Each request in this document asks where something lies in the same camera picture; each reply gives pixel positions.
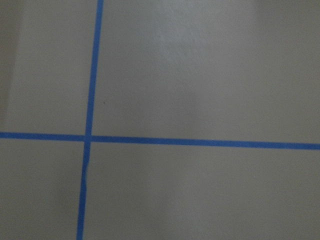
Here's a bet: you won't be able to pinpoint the blue tape grid lines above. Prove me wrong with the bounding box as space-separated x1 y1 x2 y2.
0 0 320 240

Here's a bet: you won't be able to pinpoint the brown paper table mat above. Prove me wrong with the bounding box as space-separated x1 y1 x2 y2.
0 0 320 240

